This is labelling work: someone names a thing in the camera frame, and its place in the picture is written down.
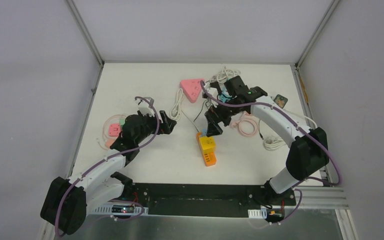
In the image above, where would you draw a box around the teal power strip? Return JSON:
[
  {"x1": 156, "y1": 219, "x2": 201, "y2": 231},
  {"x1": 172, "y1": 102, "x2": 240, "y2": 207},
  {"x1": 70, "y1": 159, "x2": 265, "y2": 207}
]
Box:
[{"x1": 217, "y1": 90, "x2": 233, "y2": 103}]

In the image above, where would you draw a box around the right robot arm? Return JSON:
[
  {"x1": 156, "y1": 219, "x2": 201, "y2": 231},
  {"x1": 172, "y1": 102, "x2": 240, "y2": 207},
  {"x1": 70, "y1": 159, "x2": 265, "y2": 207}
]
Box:
[{"x1": 203, "y1": 75, "x2": 332, "y2": 205}]

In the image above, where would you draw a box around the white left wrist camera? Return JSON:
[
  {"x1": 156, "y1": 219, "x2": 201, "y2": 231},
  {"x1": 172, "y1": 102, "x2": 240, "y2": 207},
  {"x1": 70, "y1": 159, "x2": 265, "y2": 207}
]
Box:
[{"x1": 136, "y1": 97, "x2": 155, "y2": 117}]

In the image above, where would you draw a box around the pink round cable reel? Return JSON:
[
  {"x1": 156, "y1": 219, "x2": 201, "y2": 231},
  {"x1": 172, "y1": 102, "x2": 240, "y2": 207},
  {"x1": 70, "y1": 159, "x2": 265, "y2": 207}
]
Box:
[{"x1": 229, "y1": 111, "x2": 260, "y2": 138}]

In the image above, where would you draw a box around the pink triangular power strip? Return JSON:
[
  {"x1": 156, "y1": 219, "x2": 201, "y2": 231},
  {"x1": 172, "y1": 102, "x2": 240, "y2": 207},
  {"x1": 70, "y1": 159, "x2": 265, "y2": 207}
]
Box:
[{"x1": 179, "y1": 78, "x2": 204, "y2": 104}]

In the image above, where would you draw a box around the green plug adapter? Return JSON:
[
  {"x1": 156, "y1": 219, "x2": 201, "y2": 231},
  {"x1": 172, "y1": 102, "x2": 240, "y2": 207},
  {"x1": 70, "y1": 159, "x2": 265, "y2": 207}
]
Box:
[{"x1": 119, "y1": 118, "x2": 125, "y2": 127}]

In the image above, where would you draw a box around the pink plug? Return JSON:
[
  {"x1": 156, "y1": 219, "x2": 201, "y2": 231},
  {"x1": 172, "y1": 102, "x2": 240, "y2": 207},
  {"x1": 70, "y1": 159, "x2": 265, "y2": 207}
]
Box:
[{"x1": 105, "y1": 138, "x2": 115, "y2": 149}]

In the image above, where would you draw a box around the yellow plug adapter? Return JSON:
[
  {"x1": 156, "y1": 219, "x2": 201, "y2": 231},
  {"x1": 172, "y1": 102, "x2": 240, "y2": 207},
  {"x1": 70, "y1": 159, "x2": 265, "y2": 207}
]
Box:
[{"x1": 198, "y1": 136, "x2": 216, "y2": 155}]

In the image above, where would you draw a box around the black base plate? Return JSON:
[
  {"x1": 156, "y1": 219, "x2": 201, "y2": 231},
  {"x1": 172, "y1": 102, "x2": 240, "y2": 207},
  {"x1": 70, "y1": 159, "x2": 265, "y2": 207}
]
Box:
[{"x1": 117, "y1": 183, "x2": 297, "y2": 218}]

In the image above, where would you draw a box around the white coiled strip cable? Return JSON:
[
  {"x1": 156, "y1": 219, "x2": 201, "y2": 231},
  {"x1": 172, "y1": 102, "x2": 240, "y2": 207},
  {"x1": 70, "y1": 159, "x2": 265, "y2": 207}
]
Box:
[{"x1": 210, "y1": 66, "x2": 242, "y2": 84}]

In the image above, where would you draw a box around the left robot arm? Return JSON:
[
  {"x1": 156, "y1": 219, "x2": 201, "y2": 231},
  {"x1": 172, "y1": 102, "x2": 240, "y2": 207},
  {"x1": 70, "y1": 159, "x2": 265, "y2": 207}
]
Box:
[{"x1": 40, "y1": 110, "x2": 177, "y2": 235}]

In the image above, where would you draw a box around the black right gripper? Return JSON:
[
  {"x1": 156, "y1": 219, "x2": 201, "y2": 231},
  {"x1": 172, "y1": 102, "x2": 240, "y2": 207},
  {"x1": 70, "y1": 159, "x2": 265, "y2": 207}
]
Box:
[{"x1": 205, "y1": 97, "x2": 245, "y2": 137}]

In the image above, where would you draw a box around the white orange-strip cable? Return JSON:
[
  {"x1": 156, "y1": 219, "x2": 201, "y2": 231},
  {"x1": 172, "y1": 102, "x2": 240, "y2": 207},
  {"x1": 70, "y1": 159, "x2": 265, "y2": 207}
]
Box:
[{"x1": 169, "y1": 87, "x2": 201, "y2": 133}]

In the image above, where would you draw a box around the pink plug adapter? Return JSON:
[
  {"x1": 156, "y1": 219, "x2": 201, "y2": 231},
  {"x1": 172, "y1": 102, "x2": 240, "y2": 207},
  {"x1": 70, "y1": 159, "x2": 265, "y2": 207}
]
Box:
[{"x1": 107, "y1": 123, "x2": 122, "y2": 138}]

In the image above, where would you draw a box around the black power adapter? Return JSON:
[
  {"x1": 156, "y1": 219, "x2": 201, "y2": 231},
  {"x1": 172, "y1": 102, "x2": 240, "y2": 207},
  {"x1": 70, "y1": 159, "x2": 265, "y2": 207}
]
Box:
[{"x1": 209, "y1": 81, "x2": 222, "y2": 94}]

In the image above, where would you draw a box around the thin black adapter cable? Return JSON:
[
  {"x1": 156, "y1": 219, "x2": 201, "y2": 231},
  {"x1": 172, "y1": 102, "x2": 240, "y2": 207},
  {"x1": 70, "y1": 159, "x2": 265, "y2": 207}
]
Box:
[{"x1": 193, "y1": 96, "x2": 214, "y2": 123}]

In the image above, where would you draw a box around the orange power strip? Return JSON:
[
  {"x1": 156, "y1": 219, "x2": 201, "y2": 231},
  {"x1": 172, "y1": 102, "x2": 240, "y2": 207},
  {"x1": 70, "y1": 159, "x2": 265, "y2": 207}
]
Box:
[{"x1": 196, "y1": 132, "x2": 217, "y2": 167}]

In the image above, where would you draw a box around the green patterned plug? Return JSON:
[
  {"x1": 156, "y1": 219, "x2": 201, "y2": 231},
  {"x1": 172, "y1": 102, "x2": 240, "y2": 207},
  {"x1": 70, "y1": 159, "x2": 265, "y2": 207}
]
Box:
[{"x1": 273, "y1": 94, "x2": 288, "y2": 109}]

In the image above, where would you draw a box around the white bundled cable right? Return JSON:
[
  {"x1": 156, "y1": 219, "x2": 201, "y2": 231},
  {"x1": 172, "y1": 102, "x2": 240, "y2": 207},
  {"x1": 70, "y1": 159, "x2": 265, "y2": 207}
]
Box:
[{"x1": 263, "y1": 109, "x2": 319, "y2": 152}]

